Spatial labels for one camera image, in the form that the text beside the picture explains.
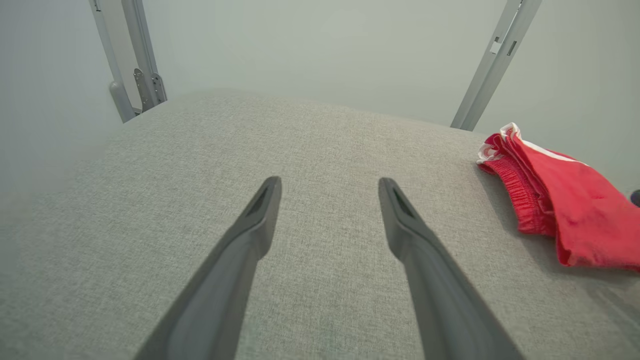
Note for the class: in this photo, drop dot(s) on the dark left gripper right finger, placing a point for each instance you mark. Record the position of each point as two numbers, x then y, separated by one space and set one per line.
435 290

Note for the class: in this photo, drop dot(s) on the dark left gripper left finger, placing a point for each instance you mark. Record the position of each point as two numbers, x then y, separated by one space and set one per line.
225 280

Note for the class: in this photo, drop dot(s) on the red white striped shirt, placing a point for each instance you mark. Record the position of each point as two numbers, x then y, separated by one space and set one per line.
590 215

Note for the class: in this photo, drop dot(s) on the plain grey metal post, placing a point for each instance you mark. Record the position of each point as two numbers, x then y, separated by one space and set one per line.
493 65

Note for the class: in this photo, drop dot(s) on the grey metal post with bracket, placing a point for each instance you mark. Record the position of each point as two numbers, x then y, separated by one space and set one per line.
139 35

